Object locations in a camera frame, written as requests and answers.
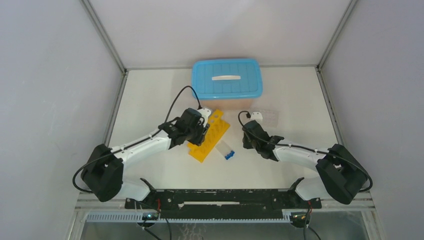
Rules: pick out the pink plastic storage box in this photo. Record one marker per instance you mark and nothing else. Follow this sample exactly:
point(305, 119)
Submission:
point(226, 104)

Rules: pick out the blue-capped tube bundle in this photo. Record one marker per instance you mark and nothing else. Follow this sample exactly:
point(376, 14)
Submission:
point(225, 150)

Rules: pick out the clear plastic well plate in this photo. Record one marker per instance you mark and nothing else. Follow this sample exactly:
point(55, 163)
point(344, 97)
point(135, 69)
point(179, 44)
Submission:
point(270, 118)

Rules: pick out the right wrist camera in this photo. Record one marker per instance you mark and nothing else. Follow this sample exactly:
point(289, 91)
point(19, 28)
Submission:
point(256, 116)

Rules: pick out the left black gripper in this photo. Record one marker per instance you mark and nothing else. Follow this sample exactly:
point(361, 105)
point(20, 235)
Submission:
point(202, 132)

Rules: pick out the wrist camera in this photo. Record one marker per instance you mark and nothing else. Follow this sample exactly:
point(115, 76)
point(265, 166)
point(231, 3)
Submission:
point(256, 116)
point(205, 113)

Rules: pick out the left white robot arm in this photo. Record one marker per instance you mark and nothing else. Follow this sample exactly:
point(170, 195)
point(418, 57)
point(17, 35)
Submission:
point(105, 171)

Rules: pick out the blue plastic box lid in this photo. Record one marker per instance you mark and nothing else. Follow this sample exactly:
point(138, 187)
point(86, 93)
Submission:
point(227, 79)

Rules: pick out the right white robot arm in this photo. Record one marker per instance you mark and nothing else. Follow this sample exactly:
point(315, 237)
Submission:
point(340, 175)

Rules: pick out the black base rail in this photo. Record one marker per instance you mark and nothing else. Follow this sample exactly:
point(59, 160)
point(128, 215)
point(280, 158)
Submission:
point(223, 204)

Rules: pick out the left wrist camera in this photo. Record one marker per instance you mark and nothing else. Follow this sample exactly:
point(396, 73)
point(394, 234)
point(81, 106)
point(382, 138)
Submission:
point(205, 113)

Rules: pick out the yellow test tube rack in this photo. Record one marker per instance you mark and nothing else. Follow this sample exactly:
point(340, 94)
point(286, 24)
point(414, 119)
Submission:
point(217, 128)

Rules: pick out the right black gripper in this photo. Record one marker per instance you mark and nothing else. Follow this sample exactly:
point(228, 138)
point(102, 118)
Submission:
point(246, 144)

